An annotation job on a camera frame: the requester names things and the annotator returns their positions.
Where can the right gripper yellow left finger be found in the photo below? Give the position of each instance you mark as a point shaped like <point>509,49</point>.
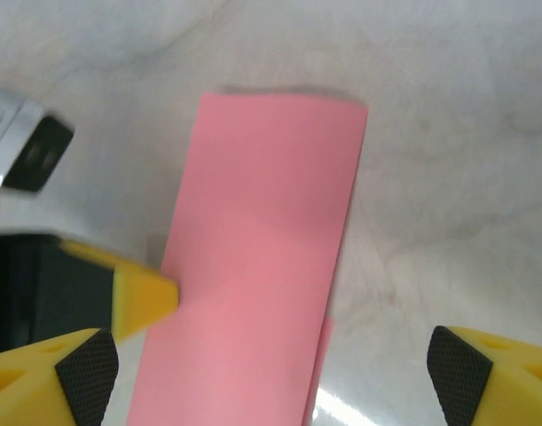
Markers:
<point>31,381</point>

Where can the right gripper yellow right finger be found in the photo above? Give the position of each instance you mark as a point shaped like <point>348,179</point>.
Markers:
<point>510,381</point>

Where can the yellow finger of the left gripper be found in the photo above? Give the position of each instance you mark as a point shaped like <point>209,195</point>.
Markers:
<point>142,297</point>

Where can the pink cloth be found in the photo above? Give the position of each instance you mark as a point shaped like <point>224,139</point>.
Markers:
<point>261,266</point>

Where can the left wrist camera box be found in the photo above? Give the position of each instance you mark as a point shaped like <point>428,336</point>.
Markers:
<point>26,146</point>

